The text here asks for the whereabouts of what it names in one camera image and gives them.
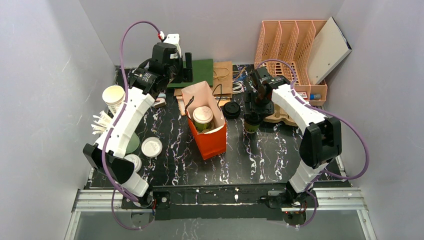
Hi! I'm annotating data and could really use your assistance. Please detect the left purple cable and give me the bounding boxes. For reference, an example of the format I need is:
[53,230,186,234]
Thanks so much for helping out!
[100,20,166,231]

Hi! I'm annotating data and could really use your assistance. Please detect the pink desk file organizer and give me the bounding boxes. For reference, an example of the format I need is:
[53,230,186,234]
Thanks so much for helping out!
[253,20,328,106]

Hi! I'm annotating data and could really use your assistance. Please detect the purple cable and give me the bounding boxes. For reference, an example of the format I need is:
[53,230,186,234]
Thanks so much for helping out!
[255,58,371,228]
[100,20,166,231]

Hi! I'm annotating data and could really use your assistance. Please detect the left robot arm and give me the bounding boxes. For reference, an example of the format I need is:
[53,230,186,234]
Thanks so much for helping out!
[82,42,194,202]

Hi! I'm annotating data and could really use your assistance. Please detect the white board panel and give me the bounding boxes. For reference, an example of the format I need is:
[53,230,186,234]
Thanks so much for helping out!
[306,16,352,85]

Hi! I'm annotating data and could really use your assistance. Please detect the tall stack paper cups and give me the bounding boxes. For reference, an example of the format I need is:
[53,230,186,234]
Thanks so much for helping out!
[102,85,126,115]

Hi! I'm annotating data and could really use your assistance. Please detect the black cup lids stack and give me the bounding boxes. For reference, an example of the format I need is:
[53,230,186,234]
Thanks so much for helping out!
[222,101,241,119]

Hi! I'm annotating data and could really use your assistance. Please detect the green paper bag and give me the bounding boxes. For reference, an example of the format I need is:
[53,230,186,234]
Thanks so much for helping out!
[167,58,214,89]

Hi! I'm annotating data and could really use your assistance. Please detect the white lids partial stack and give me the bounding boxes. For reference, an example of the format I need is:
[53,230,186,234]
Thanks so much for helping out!
[141,137,163,158]

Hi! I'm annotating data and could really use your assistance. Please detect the brown kraft paper bag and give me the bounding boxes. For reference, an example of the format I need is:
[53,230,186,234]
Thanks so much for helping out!
[174,60,233,97]

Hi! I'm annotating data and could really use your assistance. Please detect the single green paper cup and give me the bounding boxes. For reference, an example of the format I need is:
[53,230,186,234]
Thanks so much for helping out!
[244,122,261,134]

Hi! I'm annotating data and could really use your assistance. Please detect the orange paper bag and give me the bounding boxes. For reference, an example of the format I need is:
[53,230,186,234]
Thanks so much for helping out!
[181,81,227,160]

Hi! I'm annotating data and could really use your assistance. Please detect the stack of pulp cup carriers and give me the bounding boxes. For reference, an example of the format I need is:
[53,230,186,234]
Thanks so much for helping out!
[263,104,298,127]

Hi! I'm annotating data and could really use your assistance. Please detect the green cup of straws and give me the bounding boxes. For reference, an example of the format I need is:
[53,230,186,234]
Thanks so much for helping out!
[91,110,140,154]

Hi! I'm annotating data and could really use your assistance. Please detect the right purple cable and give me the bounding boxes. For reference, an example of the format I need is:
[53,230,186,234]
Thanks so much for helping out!
[255,58,371,228]

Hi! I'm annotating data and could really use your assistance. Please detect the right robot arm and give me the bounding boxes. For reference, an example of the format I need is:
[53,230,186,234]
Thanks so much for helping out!
[244,67,342,201]

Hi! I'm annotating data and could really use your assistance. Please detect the white cup lids stack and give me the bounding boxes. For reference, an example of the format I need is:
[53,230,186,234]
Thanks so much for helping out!
[124,154,142,173]

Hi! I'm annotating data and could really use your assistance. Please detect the metal base rail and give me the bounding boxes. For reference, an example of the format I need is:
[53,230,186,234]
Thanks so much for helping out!
[65,182,376,240]

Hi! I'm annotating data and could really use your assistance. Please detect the pulp cup carrier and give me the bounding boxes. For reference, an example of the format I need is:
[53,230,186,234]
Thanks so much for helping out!
[202,122,222,134]

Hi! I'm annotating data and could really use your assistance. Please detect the single white cup lid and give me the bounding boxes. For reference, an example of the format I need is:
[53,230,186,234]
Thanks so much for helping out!
[192,106,214,124]

